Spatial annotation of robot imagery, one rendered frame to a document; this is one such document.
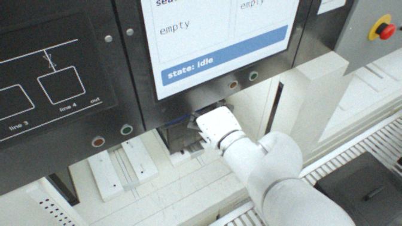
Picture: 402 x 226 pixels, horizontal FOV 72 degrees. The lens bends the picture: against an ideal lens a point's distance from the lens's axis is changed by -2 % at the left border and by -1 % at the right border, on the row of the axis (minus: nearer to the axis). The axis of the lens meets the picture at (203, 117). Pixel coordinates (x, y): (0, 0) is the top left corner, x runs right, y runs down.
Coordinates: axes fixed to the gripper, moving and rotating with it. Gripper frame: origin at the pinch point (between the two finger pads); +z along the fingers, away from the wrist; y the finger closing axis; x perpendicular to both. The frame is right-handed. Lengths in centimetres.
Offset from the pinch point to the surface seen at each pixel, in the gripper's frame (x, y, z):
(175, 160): -29.5, -9.2, 3.6
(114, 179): -29.4, -31.7, 7.7
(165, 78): 31.5, -16.3, -17.3
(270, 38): 31.5, 5.0, -17.5
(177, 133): -13.5, -6.9, 3.4
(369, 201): -34, 43, -45
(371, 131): -44, 80, -22
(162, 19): 41.7, -15.6, -17.3
